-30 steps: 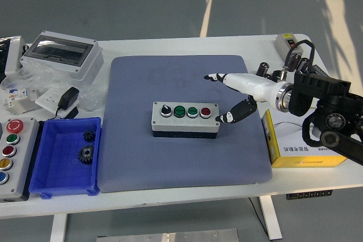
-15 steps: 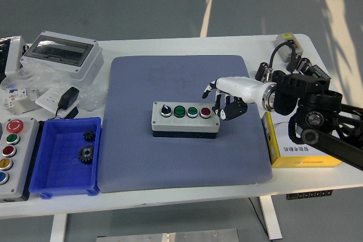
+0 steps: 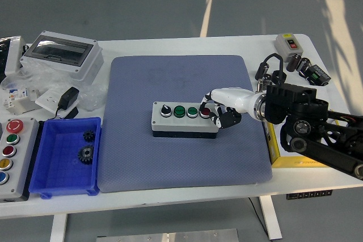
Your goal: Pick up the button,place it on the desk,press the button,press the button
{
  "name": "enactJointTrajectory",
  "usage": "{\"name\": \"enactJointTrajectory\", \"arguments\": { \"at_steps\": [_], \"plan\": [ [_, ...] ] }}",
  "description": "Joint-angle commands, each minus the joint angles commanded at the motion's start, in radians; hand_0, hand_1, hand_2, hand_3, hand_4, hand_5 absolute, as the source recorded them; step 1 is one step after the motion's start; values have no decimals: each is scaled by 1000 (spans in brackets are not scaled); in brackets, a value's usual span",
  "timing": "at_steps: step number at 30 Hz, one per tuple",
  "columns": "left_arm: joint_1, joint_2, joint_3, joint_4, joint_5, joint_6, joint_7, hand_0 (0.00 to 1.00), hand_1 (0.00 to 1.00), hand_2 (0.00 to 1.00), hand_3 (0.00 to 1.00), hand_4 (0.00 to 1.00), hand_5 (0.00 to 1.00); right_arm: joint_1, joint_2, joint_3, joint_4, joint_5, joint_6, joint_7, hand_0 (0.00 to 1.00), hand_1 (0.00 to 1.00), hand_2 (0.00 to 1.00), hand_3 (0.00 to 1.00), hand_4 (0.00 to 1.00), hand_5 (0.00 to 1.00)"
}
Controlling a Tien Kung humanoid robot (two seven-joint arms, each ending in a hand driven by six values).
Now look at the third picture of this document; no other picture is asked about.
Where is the four-button grey control box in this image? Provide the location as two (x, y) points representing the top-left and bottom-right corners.
(151, 101), (220, 138)

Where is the white circuit breaker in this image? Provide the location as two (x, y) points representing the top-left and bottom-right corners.
(2, 87), (40, 115)

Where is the silver metal plate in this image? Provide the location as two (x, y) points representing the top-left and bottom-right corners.
(95, 228), (239, 242)

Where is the grey-blue table mat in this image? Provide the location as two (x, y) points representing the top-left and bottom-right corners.
(99, 54), (273, 194)

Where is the grey two-button switch box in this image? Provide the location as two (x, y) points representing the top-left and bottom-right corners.
(273, 33), (304, 63)

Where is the yellow and white cardboard box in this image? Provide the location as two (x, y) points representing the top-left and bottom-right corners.
(263, 108), (341, 168)

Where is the small black bevel gear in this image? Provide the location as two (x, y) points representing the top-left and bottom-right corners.
(83, 129), (96, 143)

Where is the black table control panel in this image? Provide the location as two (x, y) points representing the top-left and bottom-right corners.
(285, 189), (333, 201)

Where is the white enclosure with clear lid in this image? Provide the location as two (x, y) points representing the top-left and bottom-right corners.
(19, 30), (105, 86)

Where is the black cable under table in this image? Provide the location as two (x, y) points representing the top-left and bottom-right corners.
(248, 196), (269, 239)

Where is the five-button grey control box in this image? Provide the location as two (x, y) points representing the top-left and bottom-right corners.
(0, 117), (40, 202)

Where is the large black bevel gear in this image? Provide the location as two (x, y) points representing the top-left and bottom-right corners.
(77, 144), (95, 165)

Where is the white and black device box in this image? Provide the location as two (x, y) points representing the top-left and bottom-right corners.
(0, 35), (29, 78)

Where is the black cylindrical capacitor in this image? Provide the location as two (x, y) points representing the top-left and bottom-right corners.
(285, 53), (302, 73)
(296, 57), (311, 77)
(254, 61), (269, 82)
(258, 73), (273, 87)

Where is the white table leg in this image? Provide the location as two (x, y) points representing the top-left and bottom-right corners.
(49, 213), (69, 242)
(258, 196), (283, 240)

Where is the black power adapter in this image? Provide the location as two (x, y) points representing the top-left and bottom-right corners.
(53, 86), (81, 120)

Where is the clear plastic bag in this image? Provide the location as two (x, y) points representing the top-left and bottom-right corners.
(0, 60), (107, 112)

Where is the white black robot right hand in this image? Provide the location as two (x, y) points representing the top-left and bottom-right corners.
(198, 87), (258, 130)

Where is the blue plastic bin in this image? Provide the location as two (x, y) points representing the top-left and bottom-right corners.
(28, 116), (102, 199)

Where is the black module with green terminal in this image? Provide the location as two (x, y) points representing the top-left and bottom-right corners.
(306, 64), (332, 86)

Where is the black hex nut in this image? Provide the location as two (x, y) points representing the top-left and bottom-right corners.
(271, 69), (288, 86)

